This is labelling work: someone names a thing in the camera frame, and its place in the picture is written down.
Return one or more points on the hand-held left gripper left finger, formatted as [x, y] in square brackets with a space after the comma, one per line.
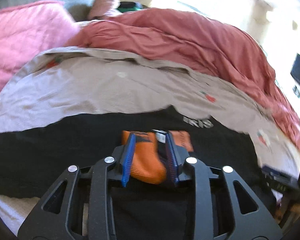
[128, 162]

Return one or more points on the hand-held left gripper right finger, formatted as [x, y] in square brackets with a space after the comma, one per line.
[172, 162]

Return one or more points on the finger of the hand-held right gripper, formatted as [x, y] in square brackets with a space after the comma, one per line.
[277, 176]

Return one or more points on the black sweatshirt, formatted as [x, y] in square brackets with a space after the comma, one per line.
[65, 155]

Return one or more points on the beige printed blanket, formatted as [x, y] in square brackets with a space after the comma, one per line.
[102, 87]

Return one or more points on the salmon red duvet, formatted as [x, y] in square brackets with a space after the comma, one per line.
[190, 42]

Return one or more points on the patterned bed sheet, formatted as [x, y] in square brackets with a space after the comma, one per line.
[5, 210]

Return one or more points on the dark green bag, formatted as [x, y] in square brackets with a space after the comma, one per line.
[128, 6]

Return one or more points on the small pink cushion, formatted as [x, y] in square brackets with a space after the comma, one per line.
[102, 5]

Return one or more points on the pink quilted pillow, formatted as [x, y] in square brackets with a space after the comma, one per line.
[22, 35]

